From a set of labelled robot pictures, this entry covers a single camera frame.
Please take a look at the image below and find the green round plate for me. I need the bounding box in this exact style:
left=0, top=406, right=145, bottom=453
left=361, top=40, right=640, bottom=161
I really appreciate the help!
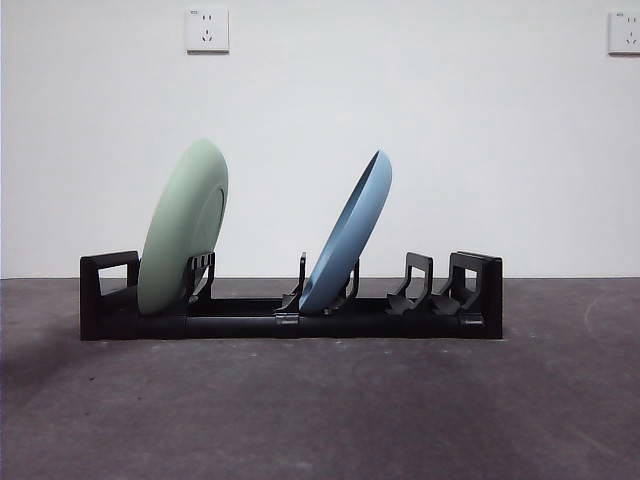
left=136, top=137, right=231, bottom=317

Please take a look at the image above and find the blue round plate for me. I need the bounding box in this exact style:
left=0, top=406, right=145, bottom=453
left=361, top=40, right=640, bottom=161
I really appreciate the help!
left=299, top=148, right=394, bottom=312

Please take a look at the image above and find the black plastic plate rack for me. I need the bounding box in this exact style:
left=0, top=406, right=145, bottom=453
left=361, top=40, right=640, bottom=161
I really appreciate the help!
left=79, top=249, right=504, bottom=343

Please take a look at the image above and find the white wall socket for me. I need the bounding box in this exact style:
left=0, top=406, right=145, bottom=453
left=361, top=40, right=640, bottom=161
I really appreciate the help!
left=607, top=10, right=640, bottom=56
left=185, top=6, right=231, bottom=55

